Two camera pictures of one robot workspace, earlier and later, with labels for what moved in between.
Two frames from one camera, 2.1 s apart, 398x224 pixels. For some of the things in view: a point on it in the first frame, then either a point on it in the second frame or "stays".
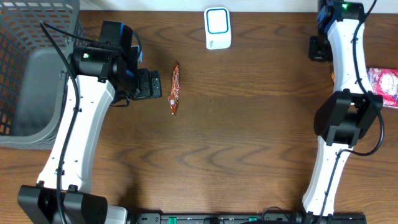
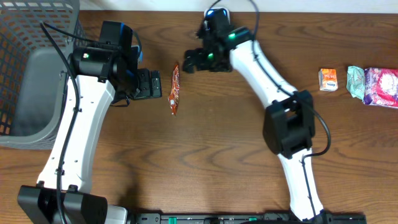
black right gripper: [313, 53] → [198, 53]
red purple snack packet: [384, 82] stays
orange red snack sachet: [173, 96] stays
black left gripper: [154, 84] stays
